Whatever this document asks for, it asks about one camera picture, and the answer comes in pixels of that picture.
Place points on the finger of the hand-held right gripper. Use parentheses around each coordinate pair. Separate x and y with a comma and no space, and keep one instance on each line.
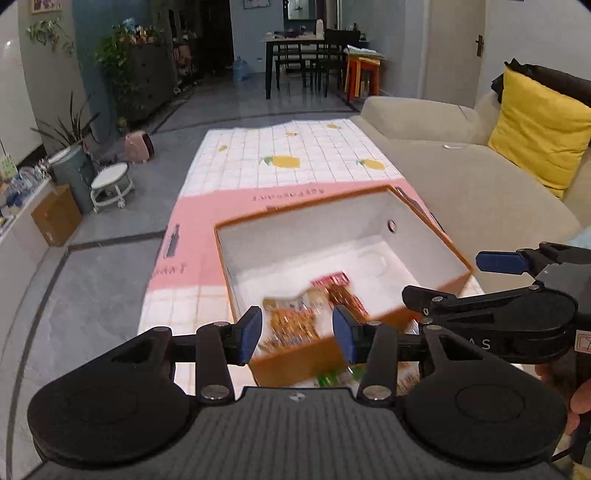
(501,261)
(416,295)

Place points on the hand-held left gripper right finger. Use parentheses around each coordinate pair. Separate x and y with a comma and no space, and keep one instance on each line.
(344,334)

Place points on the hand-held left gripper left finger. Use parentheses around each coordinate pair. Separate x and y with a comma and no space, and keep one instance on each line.
(251,332)

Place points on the orange cardboard box white inside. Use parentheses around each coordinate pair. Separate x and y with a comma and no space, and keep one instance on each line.
(323,230)

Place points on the person's right hand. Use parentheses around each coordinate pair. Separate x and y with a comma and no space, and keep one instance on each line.
(581,406)

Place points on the red brown snack packet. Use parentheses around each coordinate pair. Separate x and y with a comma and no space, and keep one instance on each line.
(346,300)

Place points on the white spicy strip snack packet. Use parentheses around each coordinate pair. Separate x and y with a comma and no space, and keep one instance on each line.
(291,323)

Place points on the green snack packet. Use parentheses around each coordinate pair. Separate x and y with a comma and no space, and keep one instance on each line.
(337,378)

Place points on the beige sofa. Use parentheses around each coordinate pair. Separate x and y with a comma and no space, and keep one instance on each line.
(443,175)

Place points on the yellow pillow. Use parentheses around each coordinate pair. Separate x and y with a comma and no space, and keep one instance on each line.
(540,129)

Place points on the pink white lemon print tablecloth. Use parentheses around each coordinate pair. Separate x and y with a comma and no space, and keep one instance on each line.
(286,161)

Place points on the dark garment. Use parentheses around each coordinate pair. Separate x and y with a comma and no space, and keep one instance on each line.
(554,76)

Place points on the white round rolling stool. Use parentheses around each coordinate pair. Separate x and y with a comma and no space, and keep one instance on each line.
(111,180)

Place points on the pink space heater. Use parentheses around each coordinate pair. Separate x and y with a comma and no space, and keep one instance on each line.
(138,147)

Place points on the white door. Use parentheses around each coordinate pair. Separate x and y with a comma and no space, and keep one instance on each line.
(455,46)

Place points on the orange stool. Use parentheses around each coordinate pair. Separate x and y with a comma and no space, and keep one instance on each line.
(362,76)

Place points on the brown cardboard box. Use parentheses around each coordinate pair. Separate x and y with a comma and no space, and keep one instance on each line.
(55,217)

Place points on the grey round bin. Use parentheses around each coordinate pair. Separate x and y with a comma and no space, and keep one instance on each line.
(69,175)

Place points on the black dining chair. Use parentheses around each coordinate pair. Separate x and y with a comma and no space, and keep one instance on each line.
(339,55)

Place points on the blue water jug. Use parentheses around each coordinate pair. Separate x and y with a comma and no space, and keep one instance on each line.
(241,69)

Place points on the dark drawer cabinet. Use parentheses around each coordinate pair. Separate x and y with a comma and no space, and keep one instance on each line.
(150,83)

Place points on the long-leaf potted plant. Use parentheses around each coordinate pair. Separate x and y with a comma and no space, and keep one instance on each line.
(69,127)

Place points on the black dining table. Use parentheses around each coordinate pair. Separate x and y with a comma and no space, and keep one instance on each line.
(295,40)

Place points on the white bottle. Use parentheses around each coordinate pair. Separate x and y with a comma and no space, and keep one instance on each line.
(319,27)

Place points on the leafy potted plant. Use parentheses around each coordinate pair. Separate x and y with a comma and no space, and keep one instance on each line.
(115,55)

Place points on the hanging green plant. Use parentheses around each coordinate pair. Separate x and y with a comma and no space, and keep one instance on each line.
(48,34)

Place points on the framed wall picture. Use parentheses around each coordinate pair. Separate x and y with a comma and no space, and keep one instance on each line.
(46,4)

